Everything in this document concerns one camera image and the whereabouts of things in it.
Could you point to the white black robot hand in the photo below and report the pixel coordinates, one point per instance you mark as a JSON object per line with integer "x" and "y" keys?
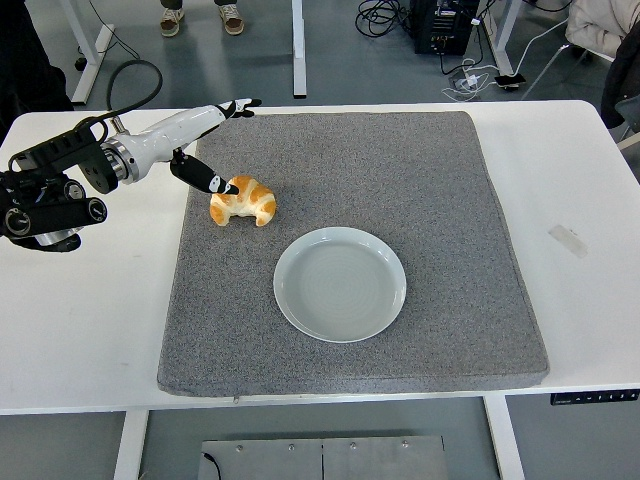
{"x": 170, "y": 132}

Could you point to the golden croissant bread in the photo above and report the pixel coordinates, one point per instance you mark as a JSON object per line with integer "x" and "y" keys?
{"x": 255, "y": 200}

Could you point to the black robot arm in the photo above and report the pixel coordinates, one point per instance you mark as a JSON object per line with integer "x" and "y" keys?
{"x": 50, "y": 215}

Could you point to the grey round plate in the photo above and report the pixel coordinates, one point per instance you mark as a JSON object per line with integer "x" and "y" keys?
{"x": 340, "y": 285}

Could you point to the grey metal plate with screws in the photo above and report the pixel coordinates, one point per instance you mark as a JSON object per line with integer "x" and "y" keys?
{"x": 350, "y": 460}

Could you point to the white background table leg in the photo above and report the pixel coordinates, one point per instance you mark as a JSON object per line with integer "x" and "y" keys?
{"x": 92, "y": 65}
{"x": 501, "y": 50}
{"x": 299, "y": 50}

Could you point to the person's beige shoe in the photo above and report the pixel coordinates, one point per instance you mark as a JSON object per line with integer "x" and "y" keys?
{"x": 232, "y": 20}
{"x": 171, "y": 22}

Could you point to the person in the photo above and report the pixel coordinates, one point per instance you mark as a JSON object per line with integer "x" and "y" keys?
{"x": 25, "y": 75}

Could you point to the grey speckled mat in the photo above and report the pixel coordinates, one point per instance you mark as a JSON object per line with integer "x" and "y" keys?
{"x": 400, "y": 175}

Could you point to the black computer tower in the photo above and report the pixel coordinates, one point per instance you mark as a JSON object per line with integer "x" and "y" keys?
{"x": 440, "y": 25}

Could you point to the black phone on floor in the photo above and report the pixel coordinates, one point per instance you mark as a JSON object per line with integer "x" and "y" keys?
{"x": 510, "y": 81}

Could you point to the clear tape strip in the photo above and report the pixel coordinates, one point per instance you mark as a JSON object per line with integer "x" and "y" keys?
{"x": 568, "y": 241}

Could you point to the beige padded jacket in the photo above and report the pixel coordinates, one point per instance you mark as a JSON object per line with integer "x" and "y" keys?
{"x": 600, "y": 22}

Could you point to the black jacket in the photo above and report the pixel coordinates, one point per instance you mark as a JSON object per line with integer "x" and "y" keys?
{"x": 620, "y": 80}

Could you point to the black table control panel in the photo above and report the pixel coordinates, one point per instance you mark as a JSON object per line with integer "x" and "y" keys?
{"x": 595, "y": 397}

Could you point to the grey metal chair frame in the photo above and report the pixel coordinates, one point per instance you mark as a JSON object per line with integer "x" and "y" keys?
{"x": 547, "y": 70}

